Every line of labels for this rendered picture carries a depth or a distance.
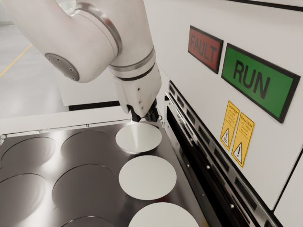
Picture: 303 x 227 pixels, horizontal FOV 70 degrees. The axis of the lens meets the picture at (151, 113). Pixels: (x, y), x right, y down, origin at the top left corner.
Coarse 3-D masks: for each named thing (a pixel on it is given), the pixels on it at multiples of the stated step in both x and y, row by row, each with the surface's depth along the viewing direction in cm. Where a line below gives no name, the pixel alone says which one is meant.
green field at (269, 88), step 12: (228, 48) 27; (228, 60) 28; (240, 60) 25; (252, 60) 23; (228, 72) 28; (240, 72) 26; (252, 72) 23; (264, 72) 22; (276, 72) 20; (240, 84) 26; (252, 84) 24; (264, 84) 22; (276, 84) 20; (288, 84) 19; (252, 96) 24; (264, 96) 22; (276, 96) 21; (276, 108) 21
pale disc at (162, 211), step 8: (144, 208) 32; (152, 208) 32; (160, 208) 32; (168, 208) 32; (176, 208) 32; (136, 216) 31; (144, 216) 31; (152, 216) 31; (160, 216) 31; (168, 216) 31; (176, 216) 31; (184, 216) 31; (192, 216) 31; (136, 224) 30; (144, 224) 30; (152, 224) 30; (160, 224) 30; (168, 224) 30; (176, 224) 30; (184, 224) 30; (192, 224) 30
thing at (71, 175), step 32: (96, 128) 50; (160, 128) 50; (0, 160) 41; (32, 160) 41; (64, 160) 41; (96, 160) 41; (128, 160) 41; (0, 192) 35; (32, 192) 35; (64, 192) 35; (96, 192) 35; (192, 192) 35; (0, 224) 30; (32, 224) 30; (64, 224) 30; (96, 224) 30; (128, 224) 30
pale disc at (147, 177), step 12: (144, 156) 42; (156, 156) 42; (132, 168) 39; (144, 168) 39; (156, 168) 39; (168, 168) 39; (120, 180) 37; (132, 180) 37; (144, 180) 37; (156, 180) 37; (168, 180) 37; (132, 192) 35; (144, 192) 35; (156, 192) 35; (168, 192) 35
